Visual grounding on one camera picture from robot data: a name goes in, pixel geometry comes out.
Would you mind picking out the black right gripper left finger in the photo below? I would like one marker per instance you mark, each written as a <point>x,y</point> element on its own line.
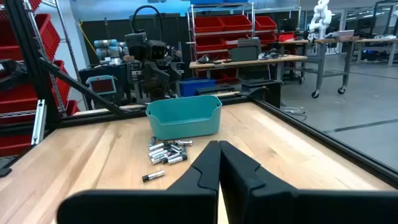
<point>140,208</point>

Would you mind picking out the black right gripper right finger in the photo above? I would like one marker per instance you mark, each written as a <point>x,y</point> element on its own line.
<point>311,208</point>

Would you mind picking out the silver AA battery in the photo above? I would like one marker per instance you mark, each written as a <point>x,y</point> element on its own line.
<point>157,146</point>
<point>178,159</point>
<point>166,159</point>
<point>156,152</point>
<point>153,176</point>
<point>152,141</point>
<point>175,148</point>
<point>183,142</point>
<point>158,159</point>

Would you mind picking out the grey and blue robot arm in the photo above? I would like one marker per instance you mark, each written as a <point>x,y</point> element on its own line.
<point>107,46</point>

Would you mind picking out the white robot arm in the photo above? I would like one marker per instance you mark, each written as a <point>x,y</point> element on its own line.
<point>320,18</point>

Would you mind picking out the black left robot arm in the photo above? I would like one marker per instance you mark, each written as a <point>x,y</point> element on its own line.
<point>135,43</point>

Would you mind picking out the blue plastic bin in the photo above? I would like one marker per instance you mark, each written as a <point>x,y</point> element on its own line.
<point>196,87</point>

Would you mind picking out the red plastic storage bin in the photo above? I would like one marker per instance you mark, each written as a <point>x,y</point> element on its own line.
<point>18,96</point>
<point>267,38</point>
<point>49,34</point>
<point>72,107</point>
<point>208,25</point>
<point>265,23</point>
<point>12,146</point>
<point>35,3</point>
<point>210,44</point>
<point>236,22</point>
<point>286,36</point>

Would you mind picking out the teal plastic bin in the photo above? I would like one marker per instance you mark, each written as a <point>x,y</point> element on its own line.
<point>183,127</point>

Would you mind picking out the teach pendant with red screen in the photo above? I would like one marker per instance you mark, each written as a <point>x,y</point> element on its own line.
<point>101,85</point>

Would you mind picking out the grey equipment box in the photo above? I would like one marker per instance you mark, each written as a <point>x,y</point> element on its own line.
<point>245,49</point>

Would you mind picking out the wooden workbench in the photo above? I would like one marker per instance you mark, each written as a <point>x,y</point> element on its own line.
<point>248,60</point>

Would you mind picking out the black box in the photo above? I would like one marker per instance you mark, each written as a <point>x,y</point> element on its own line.
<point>264,93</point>

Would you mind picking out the grey table on casters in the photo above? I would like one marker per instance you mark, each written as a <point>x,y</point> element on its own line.
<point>335,39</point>

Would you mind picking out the grey wooden-top table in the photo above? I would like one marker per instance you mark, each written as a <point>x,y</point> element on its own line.
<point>379,40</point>

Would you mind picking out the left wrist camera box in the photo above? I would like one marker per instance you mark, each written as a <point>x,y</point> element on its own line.
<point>157,50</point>

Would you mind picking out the black aluminium table frame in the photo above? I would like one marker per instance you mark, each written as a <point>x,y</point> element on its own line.
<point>34,62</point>

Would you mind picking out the silver aluminium bracket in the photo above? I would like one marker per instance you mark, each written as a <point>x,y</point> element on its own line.
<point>38,121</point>

